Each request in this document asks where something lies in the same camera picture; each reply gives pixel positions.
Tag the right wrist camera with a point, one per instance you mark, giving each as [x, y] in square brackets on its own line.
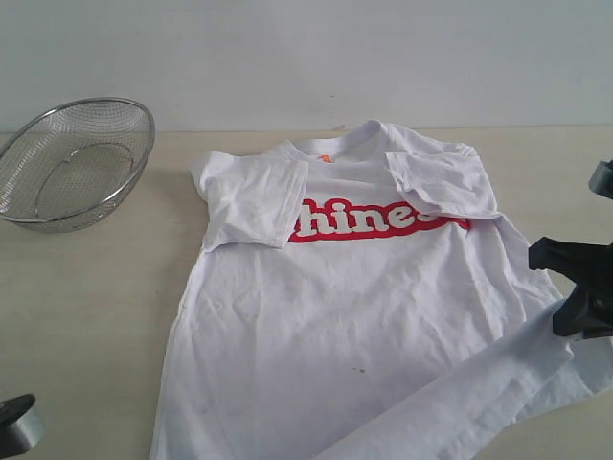
[601, 181]

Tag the metal wire mesh basket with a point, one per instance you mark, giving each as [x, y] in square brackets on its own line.
[73, 165]

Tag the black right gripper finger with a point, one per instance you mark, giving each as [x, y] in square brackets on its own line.
[584, 313]
[569, 257]

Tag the white t-shirt red print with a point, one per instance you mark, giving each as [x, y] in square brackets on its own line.
[361, 297]

